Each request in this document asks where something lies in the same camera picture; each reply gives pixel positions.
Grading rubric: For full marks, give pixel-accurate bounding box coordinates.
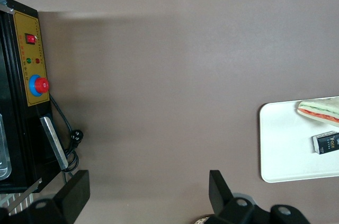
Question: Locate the black power cable with plug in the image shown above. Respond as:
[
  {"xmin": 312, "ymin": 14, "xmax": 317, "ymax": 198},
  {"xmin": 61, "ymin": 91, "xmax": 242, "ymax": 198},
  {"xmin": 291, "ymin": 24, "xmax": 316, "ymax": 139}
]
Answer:
[{"xmin": 49, "ymin": 94, "xmax": 85, "ymax": 182}]

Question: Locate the wrapped triangle sandwich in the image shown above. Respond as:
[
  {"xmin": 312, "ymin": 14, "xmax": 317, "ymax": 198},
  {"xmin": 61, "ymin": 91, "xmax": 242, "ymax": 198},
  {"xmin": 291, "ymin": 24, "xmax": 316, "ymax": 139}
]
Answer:
[{"xmin": 296, "ymin": 96, "xmax": 339, "ymax": 129}]

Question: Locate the cream plastic tray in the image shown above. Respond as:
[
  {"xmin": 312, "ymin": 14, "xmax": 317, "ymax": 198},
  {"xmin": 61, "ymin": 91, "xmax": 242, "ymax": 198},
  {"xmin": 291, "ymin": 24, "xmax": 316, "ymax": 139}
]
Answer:
[{"xmin": 258, "ymin": 96, "xmax": 339, "ymax": 184}]

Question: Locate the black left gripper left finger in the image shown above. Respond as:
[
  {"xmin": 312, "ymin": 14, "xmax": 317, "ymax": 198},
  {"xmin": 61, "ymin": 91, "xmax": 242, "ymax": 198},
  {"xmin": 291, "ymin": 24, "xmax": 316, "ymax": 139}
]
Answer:
[{"xmin": 25, "ymin": 169, "xmax": 91, "ymax": 224}]

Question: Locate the black sealing machine yellow panel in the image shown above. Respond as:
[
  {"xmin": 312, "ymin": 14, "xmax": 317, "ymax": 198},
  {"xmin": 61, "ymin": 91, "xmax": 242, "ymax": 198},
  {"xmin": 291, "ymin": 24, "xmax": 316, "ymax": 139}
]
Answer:
[{"xmin": 0, "ymin": 0, "xmax": 63, "ymax": 194}]

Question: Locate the small black box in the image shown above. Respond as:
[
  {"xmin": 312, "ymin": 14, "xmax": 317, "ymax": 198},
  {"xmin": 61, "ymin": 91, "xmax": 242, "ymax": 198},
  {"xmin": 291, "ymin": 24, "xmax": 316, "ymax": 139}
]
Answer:
[{"xmin": 311, "ymin": 130, "xmax": 339, "ymax": 155}]

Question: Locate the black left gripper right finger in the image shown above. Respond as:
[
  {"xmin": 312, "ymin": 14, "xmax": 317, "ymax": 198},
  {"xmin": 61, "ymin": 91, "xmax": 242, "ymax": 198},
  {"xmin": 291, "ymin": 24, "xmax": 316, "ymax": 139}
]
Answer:
[{"xmin": 208, "ymin": 169, "xmax": 256, "ymax": 224}]

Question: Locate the wicker basket with foil trays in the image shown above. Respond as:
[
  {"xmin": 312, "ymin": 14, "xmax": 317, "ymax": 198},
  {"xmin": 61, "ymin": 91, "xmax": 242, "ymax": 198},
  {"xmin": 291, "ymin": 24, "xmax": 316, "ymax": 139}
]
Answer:
[{"xmin": 194, "ymin": 214, "xmax": 212, "ymax": 224}]

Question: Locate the white wire rack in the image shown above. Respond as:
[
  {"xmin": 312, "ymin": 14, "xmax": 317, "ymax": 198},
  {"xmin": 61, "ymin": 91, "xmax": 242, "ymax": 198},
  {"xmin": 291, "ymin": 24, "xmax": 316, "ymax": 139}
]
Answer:
[{"xmin": 0, "ymin": 192, "xmax": 35, "ymax": 216}]

